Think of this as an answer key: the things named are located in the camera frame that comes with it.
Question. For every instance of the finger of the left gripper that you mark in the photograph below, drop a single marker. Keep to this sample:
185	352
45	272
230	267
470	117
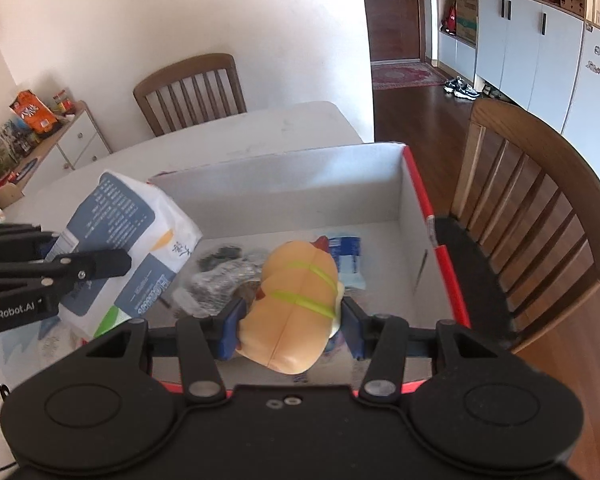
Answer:
67	269

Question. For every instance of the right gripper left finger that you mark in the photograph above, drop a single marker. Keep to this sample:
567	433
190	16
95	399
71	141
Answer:
200	343

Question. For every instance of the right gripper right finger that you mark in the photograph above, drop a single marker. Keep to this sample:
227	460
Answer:
382	342

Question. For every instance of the white blue tissue pack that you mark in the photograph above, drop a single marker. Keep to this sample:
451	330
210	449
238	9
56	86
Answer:
135	240

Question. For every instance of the silver white foil packet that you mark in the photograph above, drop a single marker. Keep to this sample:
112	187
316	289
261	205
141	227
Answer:
204	294

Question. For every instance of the blue wafer packet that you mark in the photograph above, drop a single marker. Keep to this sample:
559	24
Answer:
345	249

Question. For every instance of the yellow plush toy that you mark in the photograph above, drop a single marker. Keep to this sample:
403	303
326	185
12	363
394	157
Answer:
296	310

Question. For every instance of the clear bag black snack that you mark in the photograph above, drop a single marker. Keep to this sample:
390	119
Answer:
210	260

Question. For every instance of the white sideboard cabinet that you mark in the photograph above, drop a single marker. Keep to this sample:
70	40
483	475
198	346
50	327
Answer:
76	145

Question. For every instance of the red cardboard box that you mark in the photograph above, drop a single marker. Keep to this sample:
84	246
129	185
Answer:
367	200

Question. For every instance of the orange snack bag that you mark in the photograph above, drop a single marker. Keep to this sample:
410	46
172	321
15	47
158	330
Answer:
35	114

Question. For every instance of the right wooden chair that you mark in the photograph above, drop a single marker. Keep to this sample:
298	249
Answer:
523	227

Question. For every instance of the wooden chair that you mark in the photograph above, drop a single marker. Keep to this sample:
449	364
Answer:
190	93
523	227

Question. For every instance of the far wooden chair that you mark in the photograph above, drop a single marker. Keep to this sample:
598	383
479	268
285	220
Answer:
190	93

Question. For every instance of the pair of sneakers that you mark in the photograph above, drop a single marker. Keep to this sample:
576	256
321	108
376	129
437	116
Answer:
461	89

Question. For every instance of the red patterned rug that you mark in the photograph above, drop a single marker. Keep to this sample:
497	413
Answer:
405	74

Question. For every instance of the white storage cupboards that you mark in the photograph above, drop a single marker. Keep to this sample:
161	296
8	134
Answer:
544	55

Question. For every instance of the dark wooden door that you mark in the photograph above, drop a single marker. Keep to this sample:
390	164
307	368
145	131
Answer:
395	29

